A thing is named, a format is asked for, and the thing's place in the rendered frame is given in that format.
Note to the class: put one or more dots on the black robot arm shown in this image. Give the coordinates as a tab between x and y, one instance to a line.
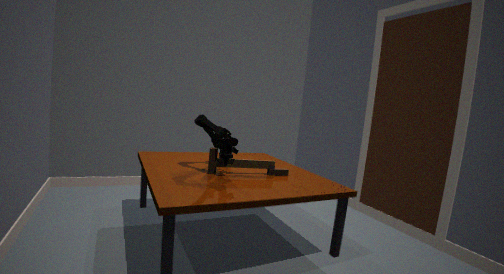
220	132

